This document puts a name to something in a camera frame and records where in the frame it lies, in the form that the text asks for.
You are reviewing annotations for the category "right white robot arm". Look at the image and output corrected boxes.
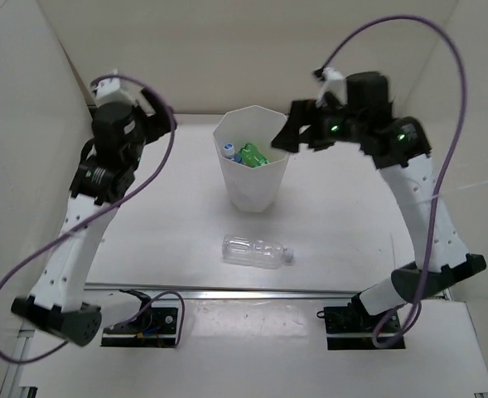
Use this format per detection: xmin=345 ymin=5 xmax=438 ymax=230
xmin=271 ymin=67 xmax=486 ymax=332

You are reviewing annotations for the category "green plastic bottle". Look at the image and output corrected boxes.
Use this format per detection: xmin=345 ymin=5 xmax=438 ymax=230
xmin=239 ymin=143 xmax=269 ymax=168

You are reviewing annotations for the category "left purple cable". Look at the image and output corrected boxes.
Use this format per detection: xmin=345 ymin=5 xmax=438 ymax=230
xmin=0 ymin=74 xmax=177 ymax=365

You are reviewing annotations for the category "blue label water bottle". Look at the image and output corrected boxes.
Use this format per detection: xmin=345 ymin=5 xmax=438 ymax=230
xmin=221 ymin=143 xmax=244 ymax=164

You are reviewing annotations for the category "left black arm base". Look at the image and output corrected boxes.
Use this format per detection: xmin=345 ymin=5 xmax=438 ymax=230
xmin=100 ymin=289 xmax=186 ymax=348

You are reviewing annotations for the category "white faceted plastic bin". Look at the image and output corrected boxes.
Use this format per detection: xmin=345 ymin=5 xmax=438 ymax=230
xmin=213 ymin=105 xmax=289 ymax=212

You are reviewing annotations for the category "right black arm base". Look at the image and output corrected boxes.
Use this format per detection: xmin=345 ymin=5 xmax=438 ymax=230
xmin=316 ymin=294 xmax=384 ymax=351

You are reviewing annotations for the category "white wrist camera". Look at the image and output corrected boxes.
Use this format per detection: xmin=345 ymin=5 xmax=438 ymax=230
xmin=90 ymin=69 xmax=136 ymax=107
xmin=313 ymin=66 xmax=345 ymax=107

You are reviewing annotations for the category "large clear plastic bottle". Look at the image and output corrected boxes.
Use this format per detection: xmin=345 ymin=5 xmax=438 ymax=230
xmin=221 ymin=235 xmax=294 ymax=269

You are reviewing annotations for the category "purple cable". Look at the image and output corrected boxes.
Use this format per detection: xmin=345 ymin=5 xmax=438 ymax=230
xmin=312 ymin=14 xmax=469 ymax=348
xmin=0 ymin=74 xmax=177 ymax=365

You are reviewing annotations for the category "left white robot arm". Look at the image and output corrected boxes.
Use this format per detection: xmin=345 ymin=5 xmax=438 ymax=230
xmin=11 ymin=88 xmax=176 ymax=347

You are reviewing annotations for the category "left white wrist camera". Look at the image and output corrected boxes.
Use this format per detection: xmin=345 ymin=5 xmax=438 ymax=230
xmin=90 ymin=69 xmax=136 ymax=107

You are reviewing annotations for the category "aluminium rail frame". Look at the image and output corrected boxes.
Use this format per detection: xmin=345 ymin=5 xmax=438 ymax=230
xmin=0 ymin=105 xmax=488 ymax=398

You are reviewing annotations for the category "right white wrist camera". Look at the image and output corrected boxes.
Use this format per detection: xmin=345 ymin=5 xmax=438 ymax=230
xmin=313 ymin=66 xmax=345 ymax=107

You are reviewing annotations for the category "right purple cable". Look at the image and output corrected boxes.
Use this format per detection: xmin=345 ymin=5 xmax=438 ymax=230
xmin=312 ymin=14 xmax=469 ymax=348

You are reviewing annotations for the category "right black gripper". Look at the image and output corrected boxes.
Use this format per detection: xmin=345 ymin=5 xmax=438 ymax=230
xmin=270 ymin=99 xmax=365 ymax=155

